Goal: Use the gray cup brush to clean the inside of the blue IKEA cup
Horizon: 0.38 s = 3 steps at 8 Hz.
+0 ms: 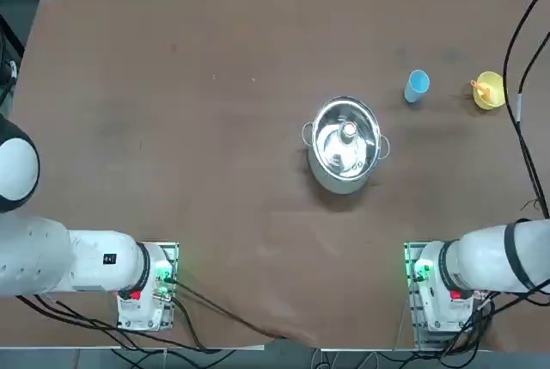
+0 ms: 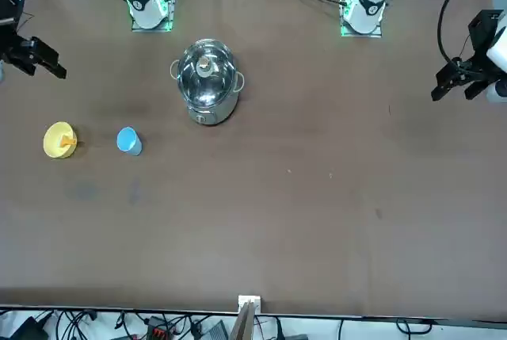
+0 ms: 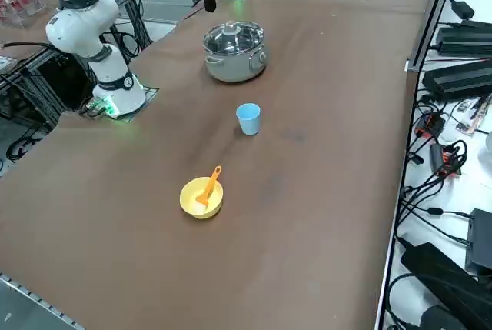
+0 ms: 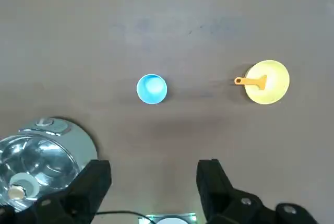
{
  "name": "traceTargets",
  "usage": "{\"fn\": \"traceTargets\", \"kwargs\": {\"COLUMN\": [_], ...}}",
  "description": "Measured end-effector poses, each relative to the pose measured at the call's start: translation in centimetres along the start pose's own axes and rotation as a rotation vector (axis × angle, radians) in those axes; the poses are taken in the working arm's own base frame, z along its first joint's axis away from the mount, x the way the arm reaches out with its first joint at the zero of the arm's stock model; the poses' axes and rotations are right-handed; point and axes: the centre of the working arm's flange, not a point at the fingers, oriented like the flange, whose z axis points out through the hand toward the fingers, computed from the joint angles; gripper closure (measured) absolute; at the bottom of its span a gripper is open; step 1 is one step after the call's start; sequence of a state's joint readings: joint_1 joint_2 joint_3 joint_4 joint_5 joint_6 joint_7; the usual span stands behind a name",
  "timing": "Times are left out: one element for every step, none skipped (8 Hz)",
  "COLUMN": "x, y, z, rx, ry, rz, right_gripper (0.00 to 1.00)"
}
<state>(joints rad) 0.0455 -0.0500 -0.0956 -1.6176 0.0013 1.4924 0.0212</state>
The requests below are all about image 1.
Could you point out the black frame bar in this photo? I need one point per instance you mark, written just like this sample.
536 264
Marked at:
13 38

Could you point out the stainless steel pot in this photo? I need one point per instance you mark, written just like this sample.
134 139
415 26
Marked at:
339 186

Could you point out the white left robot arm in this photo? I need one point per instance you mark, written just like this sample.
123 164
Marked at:
86 261

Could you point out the glass pot lid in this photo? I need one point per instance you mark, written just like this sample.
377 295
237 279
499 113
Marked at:
335 154

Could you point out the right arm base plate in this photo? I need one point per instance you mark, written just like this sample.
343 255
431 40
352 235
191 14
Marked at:
410 321

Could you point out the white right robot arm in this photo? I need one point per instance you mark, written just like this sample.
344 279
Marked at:
472 266

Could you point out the blue plastic cup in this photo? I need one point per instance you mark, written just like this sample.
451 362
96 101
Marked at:
419 83

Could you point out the yellow plastic bowl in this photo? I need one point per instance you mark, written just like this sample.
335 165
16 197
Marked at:
496 85

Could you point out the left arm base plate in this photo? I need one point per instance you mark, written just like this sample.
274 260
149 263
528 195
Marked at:
172 253

